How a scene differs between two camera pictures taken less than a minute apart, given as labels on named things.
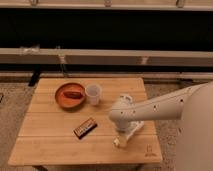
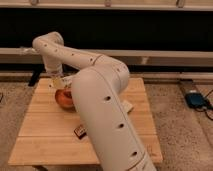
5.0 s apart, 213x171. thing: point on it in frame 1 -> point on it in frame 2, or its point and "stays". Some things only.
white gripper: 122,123 -> 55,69
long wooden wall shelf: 107,56 stays
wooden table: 68,121 stays
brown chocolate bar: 85,128 stays
